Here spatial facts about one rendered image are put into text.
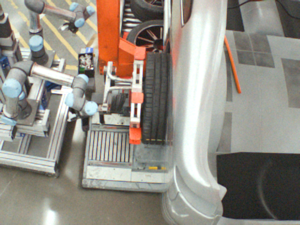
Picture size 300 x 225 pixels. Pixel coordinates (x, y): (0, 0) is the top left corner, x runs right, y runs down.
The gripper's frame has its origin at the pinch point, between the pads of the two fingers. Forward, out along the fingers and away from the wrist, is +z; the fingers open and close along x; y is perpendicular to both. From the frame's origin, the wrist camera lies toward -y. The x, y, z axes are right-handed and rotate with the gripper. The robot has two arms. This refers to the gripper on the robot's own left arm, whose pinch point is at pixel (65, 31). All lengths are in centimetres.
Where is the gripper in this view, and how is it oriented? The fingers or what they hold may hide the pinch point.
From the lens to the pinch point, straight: 321.9
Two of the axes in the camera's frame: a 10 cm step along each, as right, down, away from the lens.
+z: -7.0, 4.2, 5.8
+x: 7.1, 3.0, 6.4
